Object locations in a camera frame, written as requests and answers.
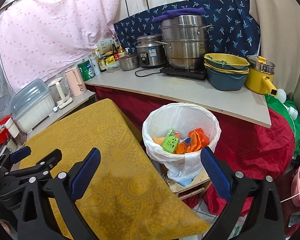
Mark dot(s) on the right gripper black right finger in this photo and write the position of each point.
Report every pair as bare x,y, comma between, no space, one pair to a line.
265,217

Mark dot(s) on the pink plastic basket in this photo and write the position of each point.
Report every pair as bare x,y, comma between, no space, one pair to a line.
295,188

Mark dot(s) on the pink dotted curtain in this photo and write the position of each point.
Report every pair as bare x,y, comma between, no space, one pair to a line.
41,38

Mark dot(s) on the large stacked steel steamer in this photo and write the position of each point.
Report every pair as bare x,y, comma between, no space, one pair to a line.
185,39

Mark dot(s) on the orange foam fruit net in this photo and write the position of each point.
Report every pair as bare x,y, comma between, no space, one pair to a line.
159,140

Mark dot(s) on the pink electric kettle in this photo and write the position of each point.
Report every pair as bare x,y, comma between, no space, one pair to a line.
75,81

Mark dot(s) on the green plastic bag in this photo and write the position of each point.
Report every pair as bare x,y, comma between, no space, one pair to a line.
278,107

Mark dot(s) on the green small carton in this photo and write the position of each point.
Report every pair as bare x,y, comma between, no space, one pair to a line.
171,141

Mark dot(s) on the beige curtain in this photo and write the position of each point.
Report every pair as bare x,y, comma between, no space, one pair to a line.
279,22

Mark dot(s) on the dark soy sauce bottle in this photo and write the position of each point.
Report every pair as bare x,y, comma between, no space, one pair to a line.
101,61

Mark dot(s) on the white cylindrical bottle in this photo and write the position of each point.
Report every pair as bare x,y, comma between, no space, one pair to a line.
94,63

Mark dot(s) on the black induction cooktop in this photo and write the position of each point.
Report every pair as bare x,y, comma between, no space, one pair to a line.
191,74

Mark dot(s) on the stacked yellow blue bowls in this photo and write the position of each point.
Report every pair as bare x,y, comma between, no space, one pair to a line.
226,72

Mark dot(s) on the green tin can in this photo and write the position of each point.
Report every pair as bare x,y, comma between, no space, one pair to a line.
86,70

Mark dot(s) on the orange snack wrapper bag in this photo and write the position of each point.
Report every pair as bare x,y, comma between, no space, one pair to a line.
196,140

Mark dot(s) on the white bin liner trash can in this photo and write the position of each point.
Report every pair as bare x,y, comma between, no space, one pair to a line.
182,117

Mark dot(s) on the navy patterned backsplash cloth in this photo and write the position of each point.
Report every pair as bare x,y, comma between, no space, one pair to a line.
234,30

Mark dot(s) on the red white container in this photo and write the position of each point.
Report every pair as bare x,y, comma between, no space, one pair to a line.
4,133

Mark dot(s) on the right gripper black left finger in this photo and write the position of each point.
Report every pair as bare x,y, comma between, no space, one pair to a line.
36,219

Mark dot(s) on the silver rice cooker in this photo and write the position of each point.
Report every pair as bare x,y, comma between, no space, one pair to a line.
150,51

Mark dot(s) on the small steel pot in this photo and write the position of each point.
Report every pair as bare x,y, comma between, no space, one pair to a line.
129,62

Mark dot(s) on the grey lidded white dish box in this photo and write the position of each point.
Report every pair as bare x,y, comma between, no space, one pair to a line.
31,105

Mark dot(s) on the white clear electric kettle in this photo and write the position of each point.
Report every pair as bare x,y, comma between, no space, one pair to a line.
60,92

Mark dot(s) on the purple cloth on steamer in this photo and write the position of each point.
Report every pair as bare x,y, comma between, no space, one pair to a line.
170,14

